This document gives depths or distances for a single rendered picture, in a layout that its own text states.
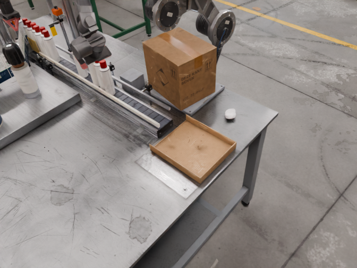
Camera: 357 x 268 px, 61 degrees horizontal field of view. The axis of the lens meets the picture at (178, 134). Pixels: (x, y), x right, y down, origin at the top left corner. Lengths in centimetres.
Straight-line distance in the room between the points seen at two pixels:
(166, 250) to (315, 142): 155
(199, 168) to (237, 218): 90
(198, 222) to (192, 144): 62
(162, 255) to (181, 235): 16
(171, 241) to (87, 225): 70
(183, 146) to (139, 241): 48
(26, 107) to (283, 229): 172
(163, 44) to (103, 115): 48
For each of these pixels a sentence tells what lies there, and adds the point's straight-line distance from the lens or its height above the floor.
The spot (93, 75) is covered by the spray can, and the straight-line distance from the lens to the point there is 174.
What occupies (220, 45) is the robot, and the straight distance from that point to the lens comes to 224.
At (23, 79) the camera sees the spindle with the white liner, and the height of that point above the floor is 101.
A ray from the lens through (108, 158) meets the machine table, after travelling 143.
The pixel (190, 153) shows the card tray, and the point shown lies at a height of 83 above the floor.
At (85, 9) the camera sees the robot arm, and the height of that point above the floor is 142.
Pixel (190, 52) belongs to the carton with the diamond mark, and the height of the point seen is 112.
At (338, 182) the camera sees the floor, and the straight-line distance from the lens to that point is 252.
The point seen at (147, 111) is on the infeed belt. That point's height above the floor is 88.
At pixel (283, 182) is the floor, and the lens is 239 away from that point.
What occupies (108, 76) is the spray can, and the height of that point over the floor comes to 101.
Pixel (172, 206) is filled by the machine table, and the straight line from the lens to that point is 123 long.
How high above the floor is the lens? 188
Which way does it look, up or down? 45 degrees down
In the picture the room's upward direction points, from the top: 4 degrees counter-clockwise
